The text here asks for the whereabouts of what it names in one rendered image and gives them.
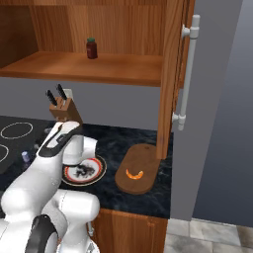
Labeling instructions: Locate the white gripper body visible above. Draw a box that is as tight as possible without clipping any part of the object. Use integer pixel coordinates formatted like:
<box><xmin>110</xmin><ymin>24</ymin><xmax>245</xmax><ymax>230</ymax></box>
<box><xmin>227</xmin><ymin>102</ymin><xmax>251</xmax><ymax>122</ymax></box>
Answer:
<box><xmin>81</xmin><ymin>136</ymin><xmax>100</xmax><ymax>161</ymax></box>

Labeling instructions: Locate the white plate with red rim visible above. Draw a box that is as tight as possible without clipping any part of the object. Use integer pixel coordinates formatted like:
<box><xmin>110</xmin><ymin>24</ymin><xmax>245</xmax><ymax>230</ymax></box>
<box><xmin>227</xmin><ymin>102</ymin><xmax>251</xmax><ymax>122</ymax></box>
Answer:
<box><xmin>61</xmin><ymin>153</ymin><xmax>109</xmax><ymax>188</ymax></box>

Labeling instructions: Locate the oval wooden cutting board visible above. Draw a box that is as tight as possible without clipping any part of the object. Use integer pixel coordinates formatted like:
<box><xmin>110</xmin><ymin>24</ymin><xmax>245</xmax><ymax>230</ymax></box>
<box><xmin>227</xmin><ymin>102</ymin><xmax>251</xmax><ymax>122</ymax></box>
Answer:
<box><xmin>114</xmin><ymin>142</ymin><xmax>163</xmax><ymax>197</ymax></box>

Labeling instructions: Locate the orange shrimp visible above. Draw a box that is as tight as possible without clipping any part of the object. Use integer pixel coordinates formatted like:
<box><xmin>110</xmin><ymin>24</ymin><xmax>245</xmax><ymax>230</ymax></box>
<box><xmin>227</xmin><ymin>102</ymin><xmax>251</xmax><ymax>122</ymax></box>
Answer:
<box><xmin>126</xmin><ymin>168</ymin><xmax>145</xmax><ymax>181</ymax></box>

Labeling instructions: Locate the wooden base cabinet door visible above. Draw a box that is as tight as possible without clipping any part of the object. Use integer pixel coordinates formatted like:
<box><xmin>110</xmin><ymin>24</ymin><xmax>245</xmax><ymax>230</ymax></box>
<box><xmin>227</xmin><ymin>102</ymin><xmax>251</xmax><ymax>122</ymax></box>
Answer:
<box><xmin>90</xmin><ymin>207</ymin><xmax>169</xmax><ymax>253</ymax></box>

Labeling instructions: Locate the dark red condiment bottle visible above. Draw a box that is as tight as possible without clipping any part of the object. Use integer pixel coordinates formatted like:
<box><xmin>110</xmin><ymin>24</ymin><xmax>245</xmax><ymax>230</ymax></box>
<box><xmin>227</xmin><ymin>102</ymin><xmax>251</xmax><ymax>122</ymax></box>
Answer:
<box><xmin>85</xmin><ymin>37</ymin><xmax>99</xmax><ymax>60</ymax></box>

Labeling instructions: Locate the wooden knife block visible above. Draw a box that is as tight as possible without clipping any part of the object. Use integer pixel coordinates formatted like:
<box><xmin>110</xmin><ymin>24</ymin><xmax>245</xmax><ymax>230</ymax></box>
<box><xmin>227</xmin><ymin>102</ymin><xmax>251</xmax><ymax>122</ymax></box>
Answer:
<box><xmin>48</xmin><ymin>96</ymin><xmax>84</xmax><ymax>126</ymax></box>

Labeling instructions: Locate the grey hob knob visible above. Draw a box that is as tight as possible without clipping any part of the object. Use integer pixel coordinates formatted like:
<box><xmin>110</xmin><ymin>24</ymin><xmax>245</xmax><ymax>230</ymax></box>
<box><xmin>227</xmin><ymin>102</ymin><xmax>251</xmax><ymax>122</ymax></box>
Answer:
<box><xmin>21</xmin><ymin>150</ymin><xmax>32</xmax><ymax>163</ymax></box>

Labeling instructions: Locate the black hob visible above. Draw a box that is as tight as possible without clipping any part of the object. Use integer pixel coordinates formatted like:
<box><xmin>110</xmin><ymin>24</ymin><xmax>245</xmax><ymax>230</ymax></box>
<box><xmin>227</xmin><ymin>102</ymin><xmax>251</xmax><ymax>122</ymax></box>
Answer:
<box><xmin>0</xmin><ymin>115</ymin><xmax>57</xmax><ymax>176</ymax></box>

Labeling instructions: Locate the white wall socket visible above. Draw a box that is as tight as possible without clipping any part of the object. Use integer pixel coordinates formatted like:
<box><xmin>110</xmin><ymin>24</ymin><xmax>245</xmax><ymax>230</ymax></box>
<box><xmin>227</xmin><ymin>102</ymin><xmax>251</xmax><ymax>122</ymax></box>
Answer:
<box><xmin>61</xmin><ymin>88</ymin><xmax>74</xmax><ymax>101</ymax></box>

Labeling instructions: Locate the black knife handle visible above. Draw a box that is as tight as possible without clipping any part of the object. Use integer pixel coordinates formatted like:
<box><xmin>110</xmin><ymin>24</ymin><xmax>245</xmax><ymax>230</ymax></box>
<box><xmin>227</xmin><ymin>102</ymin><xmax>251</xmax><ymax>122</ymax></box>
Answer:
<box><xmin>55</xmin><ymin>83</ymin><xmax>69</xmax><ymax>101</ymax></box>
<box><xmin>45</xmin><ymin>89</ymin><xmax>59</xmax><ymax>108</ymax></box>

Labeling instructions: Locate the open wooden wall cabinet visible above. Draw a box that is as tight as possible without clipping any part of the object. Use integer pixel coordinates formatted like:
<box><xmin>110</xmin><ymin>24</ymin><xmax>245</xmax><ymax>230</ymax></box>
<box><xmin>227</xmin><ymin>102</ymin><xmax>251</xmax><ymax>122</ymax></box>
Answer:
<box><xmin>0</xmin><ymin>0</ymin><xmax>166</xmax><ymax>89</ymax></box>

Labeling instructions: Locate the white cabinet door handle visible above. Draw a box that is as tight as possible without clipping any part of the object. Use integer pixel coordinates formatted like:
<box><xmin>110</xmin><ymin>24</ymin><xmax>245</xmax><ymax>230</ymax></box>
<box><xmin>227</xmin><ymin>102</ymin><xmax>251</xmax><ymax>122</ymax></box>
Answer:
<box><xmin>171</xmin><ymin>14</ymin><xmax>202</xmax><ymax>132</ymax></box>

